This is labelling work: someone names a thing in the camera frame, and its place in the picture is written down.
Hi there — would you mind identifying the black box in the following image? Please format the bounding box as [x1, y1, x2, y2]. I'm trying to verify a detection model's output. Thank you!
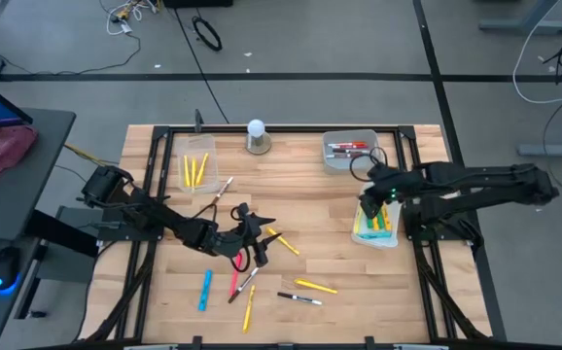
[162, 0, 235, 9]

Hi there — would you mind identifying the grey desk foot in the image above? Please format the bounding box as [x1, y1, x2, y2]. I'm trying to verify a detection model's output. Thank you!
[515, 134, 562, 158]
[477, 0, 562, 35]

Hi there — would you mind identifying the long white floor cable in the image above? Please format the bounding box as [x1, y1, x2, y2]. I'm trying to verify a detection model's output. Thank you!
[511, 0, 562, 105]

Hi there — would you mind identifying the black capped Expo marker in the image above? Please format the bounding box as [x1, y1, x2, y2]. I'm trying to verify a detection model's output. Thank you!
[276, 291, 324, 306]

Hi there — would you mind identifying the pink highlighter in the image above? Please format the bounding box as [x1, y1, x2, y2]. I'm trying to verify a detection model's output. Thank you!
[228, 252, 243, 298]

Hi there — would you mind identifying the clear plastic bin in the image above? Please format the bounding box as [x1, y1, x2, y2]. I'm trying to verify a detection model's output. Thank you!
[172, 134, 220, 194]

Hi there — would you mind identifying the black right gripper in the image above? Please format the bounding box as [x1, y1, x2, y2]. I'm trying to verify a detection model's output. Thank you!
[358, 163, 411, 220]

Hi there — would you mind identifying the white and yellow cable bundle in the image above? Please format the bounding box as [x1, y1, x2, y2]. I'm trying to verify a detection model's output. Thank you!
[97, 0, 161, 37]

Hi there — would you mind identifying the black desk foot bar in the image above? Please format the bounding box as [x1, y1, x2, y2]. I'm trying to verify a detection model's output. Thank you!
[26, 208, 100, 258]

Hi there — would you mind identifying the blue highlighter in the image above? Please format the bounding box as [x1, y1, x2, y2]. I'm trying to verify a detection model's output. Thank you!
[197, 269, 213, 313]

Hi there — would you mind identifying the white plastic bin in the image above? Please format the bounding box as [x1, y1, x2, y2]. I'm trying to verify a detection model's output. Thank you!
[350, 182, 404, 251]

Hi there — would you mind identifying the coiled black cable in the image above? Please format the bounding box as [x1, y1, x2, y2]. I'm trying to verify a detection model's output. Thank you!
[191, 15, 224, 53]

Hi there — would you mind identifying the black computer mouse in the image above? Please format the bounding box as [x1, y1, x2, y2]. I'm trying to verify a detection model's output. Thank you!
[0, 246, 22, 297]

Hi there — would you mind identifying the grey plastic bin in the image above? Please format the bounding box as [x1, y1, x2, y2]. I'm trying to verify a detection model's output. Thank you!
[322, 128, 383, 175]

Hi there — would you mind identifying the white bulb on metal base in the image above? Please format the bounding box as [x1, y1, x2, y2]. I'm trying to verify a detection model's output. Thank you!
[245, 119, 273, 157]

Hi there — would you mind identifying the thin black floor cable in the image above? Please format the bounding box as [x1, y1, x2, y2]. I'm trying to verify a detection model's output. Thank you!
[172, 7, 231, 125]

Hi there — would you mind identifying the black side desk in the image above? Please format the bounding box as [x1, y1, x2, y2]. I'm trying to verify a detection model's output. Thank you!
[0, 108, 78, 350]

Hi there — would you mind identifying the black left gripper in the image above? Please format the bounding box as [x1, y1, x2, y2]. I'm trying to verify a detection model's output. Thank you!
[212, 202, 282, 267]

